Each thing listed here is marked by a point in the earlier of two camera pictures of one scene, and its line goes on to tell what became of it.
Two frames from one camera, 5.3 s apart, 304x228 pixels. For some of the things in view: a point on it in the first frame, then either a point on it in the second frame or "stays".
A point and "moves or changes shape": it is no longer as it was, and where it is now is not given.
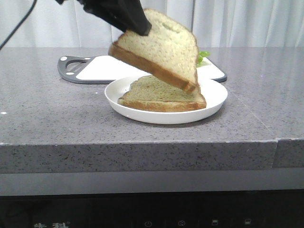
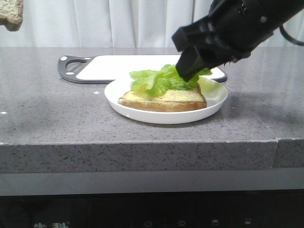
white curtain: [216, 23] stays
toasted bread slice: [151, 93] stays
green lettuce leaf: [202, 54] moves or changes shape
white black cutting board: [108, 69] stays
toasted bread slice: [169, 50] -> [11, 12]
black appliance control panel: [275, 208] stays
